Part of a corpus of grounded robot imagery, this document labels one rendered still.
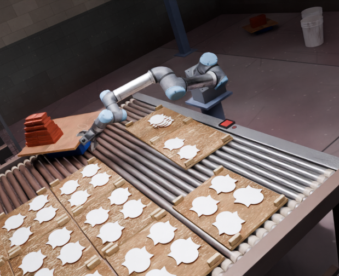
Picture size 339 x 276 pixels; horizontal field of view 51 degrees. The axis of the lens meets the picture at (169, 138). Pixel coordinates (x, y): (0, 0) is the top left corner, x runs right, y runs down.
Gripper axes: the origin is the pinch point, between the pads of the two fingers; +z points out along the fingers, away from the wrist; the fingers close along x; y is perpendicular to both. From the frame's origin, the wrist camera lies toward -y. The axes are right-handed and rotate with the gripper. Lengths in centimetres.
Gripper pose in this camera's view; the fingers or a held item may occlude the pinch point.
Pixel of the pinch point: (83, 144)
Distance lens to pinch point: 240.5
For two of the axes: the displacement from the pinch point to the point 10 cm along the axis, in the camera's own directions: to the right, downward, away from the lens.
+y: 4.7, -5.1, 7.2
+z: -5.3, 4.9, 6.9
